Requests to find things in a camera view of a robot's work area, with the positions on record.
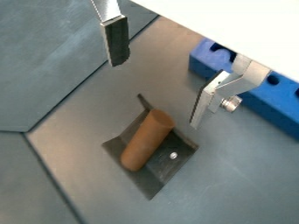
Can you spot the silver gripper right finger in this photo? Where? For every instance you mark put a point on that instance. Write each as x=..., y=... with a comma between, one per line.
x=221, y=91

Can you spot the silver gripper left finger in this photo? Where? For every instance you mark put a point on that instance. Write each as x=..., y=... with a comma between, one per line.
x=114, y=26

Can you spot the brown round cylinder peg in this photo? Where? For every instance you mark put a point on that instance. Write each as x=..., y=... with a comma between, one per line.
x=149, y=137

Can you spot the blue shape sorter block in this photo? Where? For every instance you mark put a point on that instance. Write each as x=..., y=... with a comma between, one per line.
x=274, y=100

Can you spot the dark grey curved cradle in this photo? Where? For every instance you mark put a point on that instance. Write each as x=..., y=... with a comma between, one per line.
x=169, y=159

